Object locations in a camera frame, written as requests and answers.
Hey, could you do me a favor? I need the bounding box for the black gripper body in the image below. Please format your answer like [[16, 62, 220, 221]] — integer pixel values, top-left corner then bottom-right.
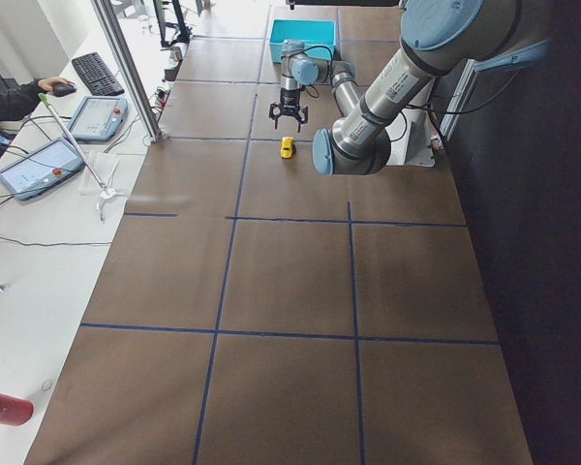
[[268, 89, 308, 121]]

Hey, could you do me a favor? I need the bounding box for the yellow beetle toy car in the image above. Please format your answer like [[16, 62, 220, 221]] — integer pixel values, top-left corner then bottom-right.
[[280, 137, 295, 159]]

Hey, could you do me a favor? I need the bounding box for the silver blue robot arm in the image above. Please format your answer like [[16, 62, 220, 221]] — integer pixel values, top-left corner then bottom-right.
[[269, 1, 556, 175]]

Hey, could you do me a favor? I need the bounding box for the teal plastic storage bin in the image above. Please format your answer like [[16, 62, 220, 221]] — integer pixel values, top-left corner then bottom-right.
[[269, 19, 337, 63]]

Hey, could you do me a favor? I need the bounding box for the upper teach pendant tablet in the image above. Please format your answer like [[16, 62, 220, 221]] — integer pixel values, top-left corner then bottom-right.
[[68, 96, 128, 143]]

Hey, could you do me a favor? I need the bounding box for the teach pendant tablet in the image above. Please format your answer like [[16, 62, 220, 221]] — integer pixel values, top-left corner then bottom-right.
[[0, 138, 84, 202], [68, 96, 128, 143]]

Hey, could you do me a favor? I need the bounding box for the black keyboard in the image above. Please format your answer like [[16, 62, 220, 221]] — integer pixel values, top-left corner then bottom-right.
[[71, 52, 124, 96]]

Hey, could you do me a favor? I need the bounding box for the white reacher grabber stick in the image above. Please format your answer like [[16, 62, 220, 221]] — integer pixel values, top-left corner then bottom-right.
[[38, 93, 121, 223]]

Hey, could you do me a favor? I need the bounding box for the brown paper table cover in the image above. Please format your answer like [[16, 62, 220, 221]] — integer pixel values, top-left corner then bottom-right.
[[26, 1, 531, 464]]

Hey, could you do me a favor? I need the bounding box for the black computer mouse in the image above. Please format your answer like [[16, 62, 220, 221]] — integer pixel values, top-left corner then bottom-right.
[[51, 83, 76, 97]]

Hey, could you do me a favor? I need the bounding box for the lower teach pendant tablet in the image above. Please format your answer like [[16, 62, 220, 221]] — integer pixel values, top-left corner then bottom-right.
[[0, 138, 84, 202]]

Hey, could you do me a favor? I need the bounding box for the seated person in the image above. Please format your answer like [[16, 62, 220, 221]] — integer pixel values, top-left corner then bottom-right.
[[0, 77, 74, 158]]

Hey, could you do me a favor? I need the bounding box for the red cylinder bottle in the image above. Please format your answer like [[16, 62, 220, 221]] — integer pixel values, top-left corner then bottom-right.
[[0, 393, 34, 426]]

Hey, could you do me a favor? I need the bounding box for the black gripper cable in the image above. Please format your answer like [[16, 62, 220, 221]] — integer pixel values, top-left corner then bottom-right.
[[283, 44, 338, 99]]

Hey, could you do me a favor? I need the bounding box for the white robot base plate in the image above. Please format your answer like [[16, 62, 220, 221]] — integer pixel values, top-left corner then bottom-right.
[[385, 109, 436, 168]]

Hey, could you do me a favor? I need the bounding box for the aluminium frame post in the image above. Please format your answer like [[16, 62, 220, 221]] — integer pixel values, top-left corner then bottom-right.
[[91, 0, 162, 142]]

